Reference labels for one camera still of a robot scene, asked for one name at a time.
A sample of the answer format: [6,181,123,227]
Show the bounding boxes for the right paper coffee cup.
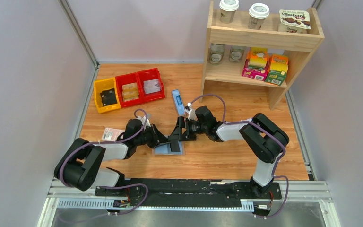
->
[248,3,270,30]

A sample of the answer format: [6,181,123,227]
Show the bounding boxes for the pink snack box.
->
[242,47,269,81]

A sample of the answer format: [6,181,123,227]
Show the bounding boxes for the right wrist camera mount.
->
[184,102,197,121]

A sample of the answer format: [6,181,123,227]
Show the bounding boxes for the gold cards in bin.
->
[122,82,139,102]

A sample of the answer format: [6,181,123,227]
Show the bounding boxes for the green snack box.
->
[265,54,289,86]

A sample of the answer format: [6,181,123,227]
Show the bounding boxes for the left glass jar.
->
[209,43,225,65]

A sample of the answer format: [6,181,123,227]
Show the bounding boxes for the left paper coffee cup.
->
[219,0,240,24]

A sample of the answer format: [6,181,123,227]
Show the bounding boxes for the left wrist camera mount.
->
[137,116,151,128]

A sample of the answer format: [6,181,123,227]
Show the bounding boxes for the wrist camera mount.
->
[184,102,197,121]
[137,116,151,128]

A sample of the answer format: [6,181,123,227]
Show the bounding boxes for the silver cards in bin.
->
[143,79,162,95]

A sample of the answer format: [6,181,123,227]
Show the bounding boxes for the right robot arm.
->
[168,106,290,189]

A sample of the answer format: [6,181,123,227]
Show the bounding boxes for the paper coffee cup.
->
[219,0,240,24]
[248,3,270,30]

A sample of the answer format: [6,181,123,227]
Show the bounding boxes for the blue toothpaste box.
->
[172,89,185,116]

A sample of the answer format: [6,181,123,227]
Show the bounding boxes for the glass jar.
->
[209,43,225,65]
[229,45,246,63]

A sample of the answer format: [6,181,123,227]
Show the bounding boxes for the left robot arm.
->
[54,119,169,191]

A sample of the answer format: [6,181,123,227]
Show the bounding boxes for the red plastic bin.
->
[137,68,165,103]
[115,73,143,108]

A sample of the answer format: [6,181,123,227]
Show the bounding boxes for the red plastic bin left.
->
[115,73,143,108]

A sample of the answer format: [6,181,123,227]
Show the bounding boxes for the Chobani yogurt cup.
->
[278,9,311,33]

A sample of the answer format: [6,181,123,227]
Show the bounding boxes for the pink leather card holder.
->
[152,143,184,156]

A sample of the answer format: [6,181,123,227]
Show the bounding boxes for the yellow plastic bin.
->
[94,77,121,114]

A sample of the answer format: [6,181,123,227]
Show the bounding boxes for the wooden shelf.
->
[200,0,325,110]

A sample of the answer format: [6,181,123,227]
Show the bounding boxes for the right glass jar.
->
[229,45,246,63]

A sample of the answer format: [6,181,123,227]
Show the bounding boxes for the red plastic bin right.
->
[137,68,165,103]

